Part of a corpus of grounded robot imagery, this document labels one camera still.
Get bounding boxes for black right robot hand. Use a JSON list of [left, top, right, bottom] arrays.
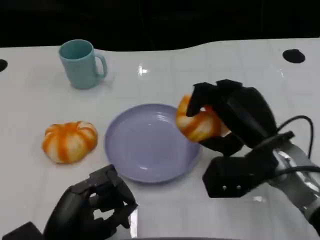
[[185, 79, 278, 157]]

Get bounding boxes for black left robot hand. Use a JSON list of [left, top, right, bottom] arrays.
[[42, 164, 139, 240]]

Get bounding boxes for orange white toy bread roll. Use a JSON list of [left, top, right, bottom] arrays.
[[41, 121, 99, 165], [175, 94, 230, 144]]

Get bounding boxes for lilac plate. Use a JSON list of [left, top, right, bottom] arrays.
[[104, 103, 202, 184]]

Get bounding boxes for pale green mug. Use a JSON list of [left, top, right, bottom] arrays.
[[58, 39, 109, 90]]

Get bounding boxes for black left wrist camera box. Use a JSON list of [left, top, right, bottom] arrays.
[[0, 221, 45, 240]]

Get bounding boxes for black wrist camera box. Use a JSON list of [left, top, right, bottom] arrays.
[[0, 221, 45, 240], [201, 146, 280, 199]]

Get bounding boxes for black looping arm cable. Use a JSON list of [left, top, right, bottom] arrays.
[[249, 114, 315, 160]]

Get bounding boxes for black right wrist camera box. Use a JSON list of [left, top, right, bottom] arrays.
[[201, 146, 280, 199]]

